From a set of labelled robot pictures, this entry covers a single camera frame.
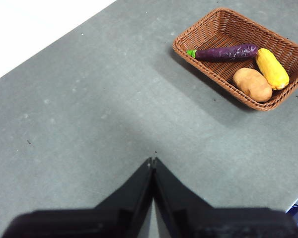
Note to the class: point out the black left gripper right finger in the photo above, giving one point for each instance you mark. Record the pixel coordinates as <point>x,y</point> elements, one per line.
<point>172,196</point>

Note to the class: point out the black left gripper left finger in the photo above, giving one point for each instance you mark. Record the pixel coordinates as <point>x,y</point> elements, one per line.
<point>134,196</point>

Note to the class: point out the brown potato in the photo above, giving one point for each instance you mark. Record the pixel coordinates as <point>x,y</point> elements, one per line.
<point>253,85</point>

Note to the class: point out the purple eggplant with green stem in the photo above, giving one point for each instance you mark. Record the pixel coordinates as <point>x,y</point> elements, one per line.
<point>226,52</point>

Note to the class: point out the yellow corn cob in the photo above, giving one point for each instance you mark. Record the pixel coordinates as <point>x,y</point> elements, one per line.
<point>272,68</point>

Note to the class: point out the brown woven wicker basket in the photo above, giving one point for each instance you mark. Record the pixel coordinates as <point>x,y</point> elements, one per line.
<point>226,27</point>

